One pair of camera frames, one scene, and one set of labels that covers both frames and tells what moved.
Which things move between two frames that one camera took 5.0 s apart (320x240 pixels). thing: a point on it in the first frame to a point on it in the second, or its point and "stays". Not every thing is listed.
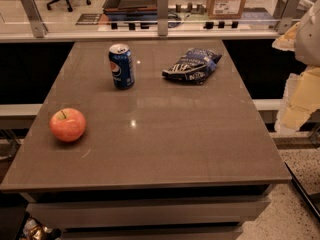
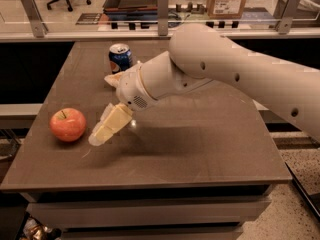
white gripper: [309, 39] to [130, 86]
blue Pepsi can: [122, 66] stays
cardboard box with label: [226, 1] stays
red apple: [68, 124] stays
